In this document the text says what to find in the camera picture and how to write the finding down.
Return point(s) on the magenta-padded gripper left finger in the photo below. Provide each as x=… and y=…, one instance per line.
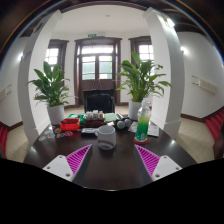
x=61, y=166

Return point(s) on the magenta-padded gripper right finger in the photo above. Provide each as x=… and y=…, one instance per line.
x=163, y=166

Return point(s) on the clear bottle with green drink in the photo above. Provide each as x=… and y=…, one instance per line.
x=142, y=126

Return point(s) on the round printed sticker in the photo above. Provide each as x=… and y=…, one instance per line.
x=42, y=137
x=50, y=135
x=57, y=130
x=68, y=133

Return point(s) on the flat round red coaster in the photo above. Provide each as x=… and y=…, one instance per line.
x=140, y=143

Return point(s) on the printed paper leaflet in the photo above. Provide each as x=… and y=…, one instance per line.
x=154, y=130

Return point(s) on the red box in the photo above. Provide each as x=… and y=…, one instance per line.
x=69, y=125

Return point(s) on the green flat box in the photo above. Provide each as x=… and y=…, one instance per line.
x=75, y=116

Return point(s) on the grey white mug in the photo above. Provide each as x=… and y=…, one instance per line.
x=106, y=137

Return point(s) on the grey microphone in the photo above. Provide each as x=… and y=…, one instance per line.
x=120, y=124
x=128, y=123

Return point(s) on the wooden tray with jars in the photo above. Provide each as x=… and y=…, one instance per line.
x=94, y=120

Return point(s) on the dark wooden cabinet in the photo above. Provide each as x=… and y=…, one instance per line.
x=220, y=145

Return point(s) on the red carpeted stairs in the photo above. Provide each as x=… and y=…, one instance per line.
x=215, y=121
x=3, y=140

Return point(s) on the green cloth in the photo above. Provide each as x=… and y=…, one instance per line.
x=110, y=117

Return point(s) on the black chair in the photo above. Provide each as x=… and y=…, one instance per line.
x=99, y=101

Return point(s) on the leafy plant in white pot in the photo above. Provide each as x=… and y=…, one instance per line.
x=141, y=80
x=50, y=86

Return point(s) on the dark wooden double door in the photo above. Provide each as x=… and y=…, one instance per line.
x=96, y=83

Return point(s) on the dark framed window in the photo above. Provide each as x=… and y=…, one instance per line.
x=52, y=55
x=144, y=50

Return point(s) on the green exit sign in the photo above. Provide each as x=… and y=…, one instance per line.
x=92, y=34

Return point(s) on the bright pillar lamp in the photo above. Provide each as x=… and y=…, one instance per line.
x=170, y=22

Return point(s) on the white wall heater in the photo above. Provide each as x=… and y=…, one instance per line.
x=5, y=93
x=205, y=85

